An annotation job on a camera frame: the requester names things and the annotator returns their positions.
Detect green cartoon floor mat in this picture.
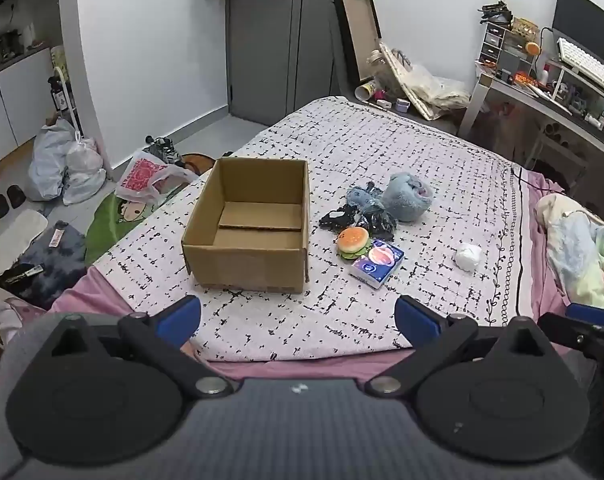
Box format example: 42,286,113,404
85,184,186,266

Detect blue fluffy plush toy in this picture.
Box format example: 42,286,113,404
381,172,433,223

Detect black item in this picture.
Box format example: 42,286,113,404
355,206,397,242

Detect blue Vinda tissue pack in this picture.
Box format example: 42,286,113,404
349,240,405,289

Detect small drawer organizer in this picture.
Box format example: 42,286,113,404
478,22,526,70

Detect white bath mat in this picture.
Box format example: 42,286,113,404
0,210,48,274

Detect grey white garbage bags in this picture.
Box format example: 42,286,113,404
24,118,106,206

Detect black slippers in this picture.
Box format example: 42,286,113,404
0,184,26,219

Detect black computer monitor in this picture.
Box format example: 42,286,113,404
552,0,604,63

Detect pink bed sheet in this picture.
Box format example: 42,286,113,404
52,167,564,380

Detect black roller skate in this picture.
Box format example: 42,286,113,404
143,136,185,168

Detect dark grey wardrobe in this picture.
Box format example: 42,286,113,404
226,0,340,126

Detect hamburger plush toy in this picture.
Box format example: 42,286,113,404
335,226,371,260

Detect brown cardboard box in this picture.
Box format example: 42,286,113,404
181,157,309,294

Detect beige tote bag pile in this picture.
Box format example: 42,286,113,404
367,41,470,122

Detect dark blue tie-dye rug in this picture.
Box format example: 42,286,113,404
0,221,87,311

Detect black white fabric patch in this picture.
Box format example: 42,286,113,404
319,204,357,233

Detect white paper cup tube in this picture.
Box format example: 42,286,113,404
354,79,384,103

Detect white keyboard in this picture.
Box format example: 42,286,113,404
557,37,604,88

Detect pastel fluffy blanket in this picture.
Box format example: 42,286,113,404
534,193,604,309

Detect red white plastic bag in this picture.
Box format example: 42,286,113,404
114,150,198,205

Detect white soft ball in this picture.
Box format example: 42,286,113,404
454,243,483,273

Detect white desk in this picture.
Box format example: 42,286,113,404
456,62,604,201

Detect black picture frame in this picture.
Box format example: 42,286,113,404
333,0,382,87

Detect white cabinet unit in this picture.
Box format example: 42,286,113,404
0,47,55,160

